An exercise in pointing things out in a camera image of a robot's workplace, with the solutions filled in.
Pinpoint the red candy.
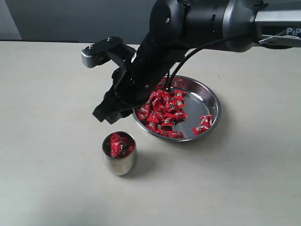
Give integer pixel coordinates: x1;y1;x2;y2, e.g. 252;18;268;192
192;125;209;136
167;131;184;138
174;90;186;101
200;114;212;128
110;133;123;158

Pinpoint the round stainless steel plate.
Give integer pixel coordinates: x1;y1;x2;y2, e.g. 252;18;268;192
131;75;222;143

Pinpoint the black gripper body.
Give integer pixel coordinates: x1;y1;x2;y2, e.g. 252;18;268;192
103;44;183;111

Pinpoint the stainless steel cup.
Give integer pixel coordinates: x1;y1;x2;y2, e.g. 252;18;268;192
102;131;138;176

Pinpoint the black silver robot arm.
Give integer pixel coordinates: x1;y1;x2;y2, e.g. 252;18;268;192
93;0;301;124

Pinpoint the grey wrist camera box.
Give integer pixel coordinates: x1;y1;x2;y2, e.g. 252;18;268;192
81;37;123;68

